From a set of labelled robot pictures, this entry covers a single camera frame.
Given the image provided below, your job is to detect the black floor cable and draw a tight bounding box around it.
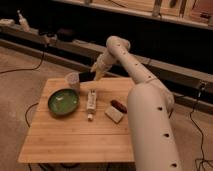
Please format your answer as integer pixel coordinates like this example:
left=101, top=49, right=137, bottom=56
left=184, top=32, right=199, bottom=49
left=0, top=43, right=48, bottom=75

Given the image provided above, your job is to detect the wooden table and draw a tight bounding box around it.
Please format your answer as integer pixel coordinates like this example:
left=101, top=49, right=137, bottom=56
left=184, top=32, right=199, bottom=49
left=18, top=78, right=133, bottom=163

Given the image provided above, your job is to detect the green round plate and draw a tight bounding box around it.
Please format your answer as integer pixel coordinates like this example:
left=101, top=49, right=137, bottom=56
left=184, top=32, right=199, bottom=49
left=48, top=88, right=79, bottom=117

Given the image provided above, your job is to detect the black device on ledge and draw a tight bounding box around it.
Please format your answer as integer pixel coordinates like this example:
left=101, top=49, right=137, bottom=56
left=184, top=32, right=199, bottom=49
left=56, top=28, right=75, bottom=42

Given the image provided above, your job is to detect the beige sponge block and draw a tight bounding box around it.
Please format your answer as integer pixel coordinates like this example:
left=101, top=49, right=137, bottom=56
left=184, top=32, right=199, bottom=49
left=105, top=106, right=124, bottom=123

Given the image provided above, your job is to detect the black rectangular eraser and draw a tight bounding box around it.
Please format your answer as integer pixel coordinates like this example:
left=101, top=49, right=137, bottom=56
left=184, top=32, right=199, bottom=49
left=79, top=72, right=95, bottom=82

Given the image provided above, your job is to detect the white spray bottle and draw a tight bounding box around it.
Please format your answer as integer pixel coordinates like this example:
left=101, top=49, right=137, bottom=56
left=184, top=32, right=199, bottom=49
left=17, top=11, right=30, bottom=31

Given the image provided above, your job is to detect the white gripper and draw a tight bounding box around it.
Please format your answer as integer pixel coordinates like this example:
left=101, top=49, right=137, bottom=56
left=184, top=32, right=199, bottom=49
left=90, top=53, right=115, bottom=81

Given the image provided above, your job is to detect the white remote controller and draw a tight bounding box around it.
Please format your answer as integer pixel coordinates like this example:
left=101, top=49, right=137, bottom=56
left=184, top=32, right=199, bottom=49
left=86, top=89, right=97, bottom=113

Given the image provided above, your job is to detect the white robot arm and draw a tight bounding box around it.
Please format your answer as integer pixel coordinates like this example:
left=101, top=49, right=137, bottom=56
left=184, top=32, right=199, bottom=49
left=91, top=36, right=183, bottom=171

